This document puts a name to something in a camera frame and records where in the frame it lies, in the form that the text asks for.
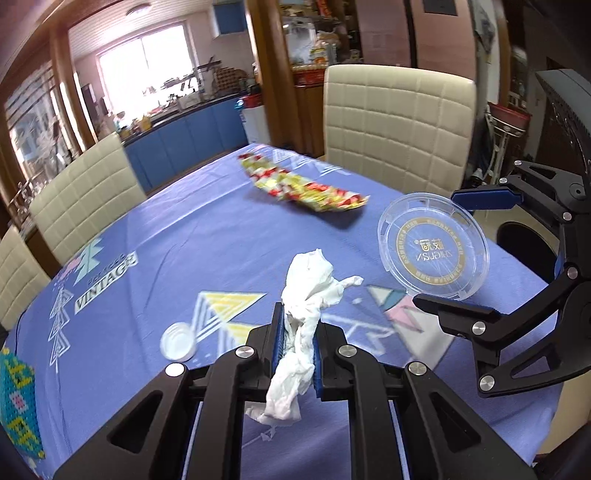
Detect blue kitchen cabinets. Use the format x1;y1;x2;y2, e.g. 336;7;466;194
122;99;250;195

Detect wooden display cabinet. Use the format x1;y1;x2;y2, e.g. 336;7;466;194
0;60;88;222

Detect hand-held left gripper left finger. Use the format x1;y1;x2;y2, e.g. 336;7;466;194
54;302;284;480

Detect blue printed tablecloth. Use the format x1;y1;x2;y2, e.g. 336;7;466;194
0;145;561;480

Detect clear round plastic lid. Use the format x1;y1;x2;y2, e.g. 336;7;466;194
377;193;490;300

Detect red gold snack wrapper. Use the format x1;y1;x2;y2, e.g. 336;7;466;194
238;154;371;214

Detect clear plastic bottle cap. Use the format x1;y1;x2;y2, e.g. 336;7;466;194
160;322;198;361

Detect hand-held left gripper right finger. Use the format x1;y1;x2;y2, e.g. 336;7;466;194
313;320;539;480

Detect pink cabinet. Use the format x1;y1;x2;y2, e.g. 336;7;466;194
355;0;478;79

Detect wooden shelf with goods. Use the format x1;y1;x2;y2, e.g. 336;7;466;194
277;0;365;158

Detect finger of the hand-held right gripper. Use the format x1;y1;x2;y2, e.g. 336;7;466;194
412;264;591;399
450;161;578;227

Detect white metal rack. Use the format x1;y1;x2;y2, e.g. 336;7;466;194
485;104;532;181

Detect cream quilted chair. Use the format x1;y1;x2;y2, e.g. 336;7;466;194
0;226;51;330
28;133;147;266
322;65;478;199

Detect kitchen window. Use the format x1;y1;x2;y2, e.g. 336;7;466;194
97;23;199;118

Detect white tissue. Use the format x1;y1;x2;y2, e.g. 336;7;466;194
245;248;365;424

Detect blue wall cabinet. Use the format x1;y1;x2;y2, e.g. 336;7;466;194
212;0;247;35

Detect colourful beaded coaster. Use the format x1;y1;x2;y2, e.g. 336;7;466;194
0;346;47;462

